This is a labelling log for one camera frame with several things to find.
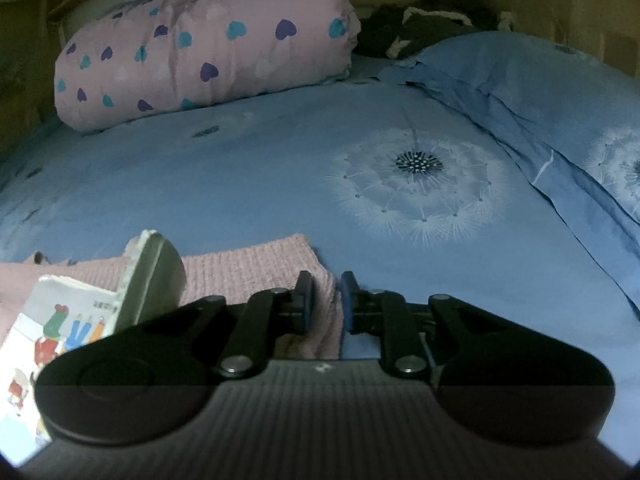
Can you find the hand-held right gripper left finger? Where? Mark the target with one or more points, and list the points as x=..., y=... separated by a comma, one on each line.
x=306, y=305

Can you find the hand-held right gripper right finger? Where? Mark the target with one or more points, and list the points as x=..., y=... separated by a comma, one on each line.
x=347, y=305

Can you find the pink knit sweater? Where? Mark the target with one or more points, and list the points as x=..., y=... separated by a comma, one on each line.
x=240, y=270

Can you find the blue dandelion-print bed sheet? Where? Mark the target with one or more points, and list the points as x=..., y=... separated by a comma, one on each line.
x=240, y=180

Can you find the pink heart-print quilt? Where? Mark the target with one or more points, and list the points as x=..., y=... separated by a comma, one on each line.
x=210, y=55

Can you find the blue dandelion-print pillow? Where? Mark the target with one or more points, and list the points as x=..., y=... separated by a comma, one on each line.
x=525, y=90

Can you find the dark clothing with white trim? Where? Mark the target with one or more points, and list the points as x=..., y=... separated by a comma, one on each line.
x=425, y=22

